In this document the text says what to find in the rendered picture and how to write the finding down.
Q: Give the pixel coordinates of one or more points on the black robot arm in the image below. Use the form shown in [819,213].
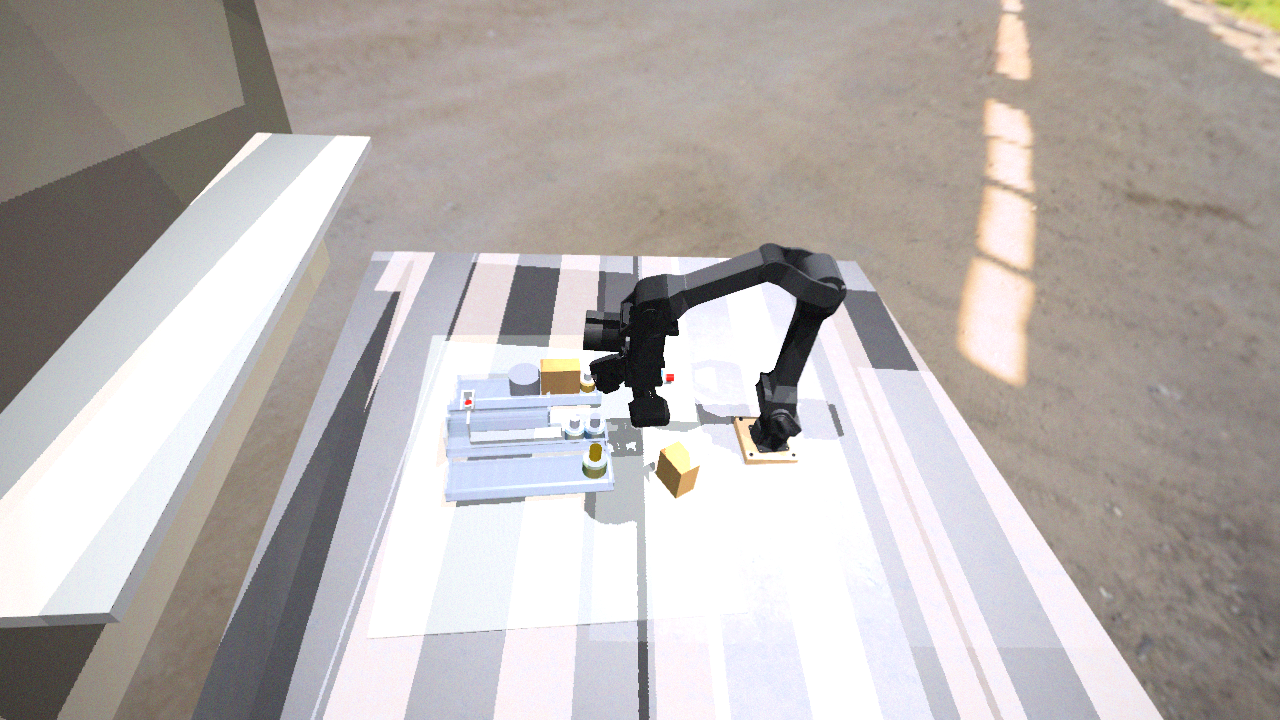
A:
[651,312]

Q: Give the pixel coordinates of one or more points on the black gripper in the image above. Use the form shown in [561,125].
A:
[647,409]

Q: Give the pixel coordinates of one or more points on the grey cylinder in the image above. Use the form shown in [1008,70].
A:
[524,380]

